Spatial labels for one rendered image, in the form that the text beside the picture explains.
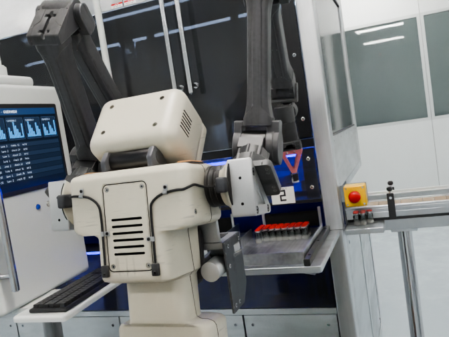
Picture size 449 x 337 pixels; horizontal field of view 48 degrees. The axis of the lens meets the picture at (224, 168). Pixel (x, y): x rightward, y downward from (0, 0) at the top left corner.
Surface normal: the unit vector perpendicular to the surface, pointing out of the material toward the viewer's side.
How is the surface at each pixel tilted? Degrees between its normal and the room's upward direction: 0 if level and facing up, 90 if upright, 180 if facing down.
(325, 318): 90
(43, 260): 90
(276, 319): 90
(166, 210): 82
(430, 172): 90
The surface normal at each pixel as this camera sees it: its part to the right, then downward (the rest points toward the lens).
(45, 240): 0.94, -0.11
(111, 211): -0.37, -0.01
